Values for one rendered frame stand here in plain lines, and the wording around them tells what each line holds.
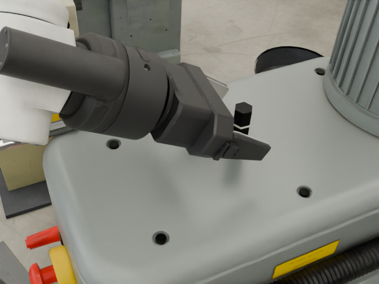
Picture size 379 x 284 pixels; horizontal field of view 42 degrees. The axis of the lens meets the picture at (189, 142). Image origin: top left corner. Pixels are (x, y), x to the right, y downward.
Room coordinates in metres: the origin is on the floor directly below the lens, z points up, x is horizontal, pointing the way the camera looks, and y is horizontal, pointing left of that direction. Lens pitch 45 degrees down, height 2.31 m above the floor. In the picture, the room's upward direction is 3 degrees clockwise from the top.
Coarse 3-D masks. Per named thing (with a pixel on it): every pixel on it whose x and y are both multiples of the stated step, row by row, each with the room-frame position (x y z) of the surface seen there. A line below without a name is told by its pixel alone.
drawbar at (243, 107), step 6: (240, 108) 0.42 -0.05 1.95; (246, 108) 0.42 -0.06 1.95; (234, 114) 0.42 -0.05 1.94; (240, 114) 0.41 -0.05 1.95; (246, 114) 0.41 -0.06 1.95; (234, 120) 0.42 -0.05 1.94; (240, 120) 0.41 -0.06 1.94; (246, 120) 0.41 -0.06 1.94; (234, 126) 0.42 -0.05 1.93; (240, 126) 0.41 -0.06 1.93; (246, 132) 0.41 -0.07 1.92
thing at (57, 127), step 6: (60, 120) 0.44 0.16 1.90; (54, 126) 0.43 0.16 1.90; (60, 126) 0.43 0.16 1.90; (66, 126) 0.43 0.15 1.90; (54, 132) 0.42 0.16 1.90; (60, 132) 0.42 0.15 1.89; (0, 144) 0.39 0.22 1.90; (6, 144) 0.39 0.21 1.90; (12, 144) 0.40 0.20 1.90; (18, 144) 0.40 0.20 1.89; (0, 150) 0.39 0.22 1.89
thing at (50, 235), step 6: (54, 228) 0.41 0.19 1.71; (36, 234) 0.40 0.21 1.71; (42, 234) 0.40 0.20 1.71; (48, 234) 0.40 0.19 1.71; (54, 234) 0.40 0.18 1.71; (30, 240) 0.39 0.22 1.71; (36, 240) 0.39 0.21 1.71; (42, 240) 0.39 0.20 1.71; (48, 240) 0.39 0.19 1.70; (54, 240) 0.40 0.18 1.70; (30, 246) 0.38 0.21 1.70; (36, 246) 0.39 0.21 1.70
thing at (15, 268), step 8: (0, 248) 1.18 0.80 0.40; (8, 248) 1.18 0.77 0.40; (0, 256) 1.14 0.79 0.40; (8, 256) 1.15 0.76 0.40; (0, 264) 1.10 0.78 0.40; (8, 264) 1.11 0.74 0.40; (16, 264) 1.11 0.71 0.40; (0, 272) 1.07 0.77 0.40; (8, 272) 1.07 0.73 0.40; (16, 272) 1.07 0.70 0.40; (24, 272) 1.07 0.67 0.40; (8, 280) 1.03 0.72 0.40; (16, 280) 1.04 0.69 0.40; (24, 280) 1.04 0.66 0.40
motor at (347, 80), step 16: (352, 0) 0.54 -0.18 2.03; (368, 0) 0.51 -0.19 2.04; (352, 16) 0.52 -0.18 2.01; (368, 16) 0.50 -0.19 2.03; (352, 32) 0.52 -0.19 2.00; (368, 32) 0.49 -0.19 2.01; (336, 48) 0.54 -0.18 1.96; (352, 48) 0.51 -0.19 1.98; (368, 48) 0.49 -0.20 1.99; (336, 64) 0.52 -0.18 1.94; (352, 64) 0.50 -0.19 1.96; (368, 64) 0.48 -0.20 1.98; (336, 80) 0.52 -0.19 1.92; (352, 80) 0.49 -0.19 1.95; (368, 80) 0.48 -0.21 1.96; (336, 96) 0.50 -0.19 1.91; (352, 96) 0.49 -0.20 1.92; (368, 96) 0.47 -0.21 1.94; (352, 112) 0.47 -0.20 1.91; (368, 112) 0.47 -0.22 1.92; (368, 128) 0.46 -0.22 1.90
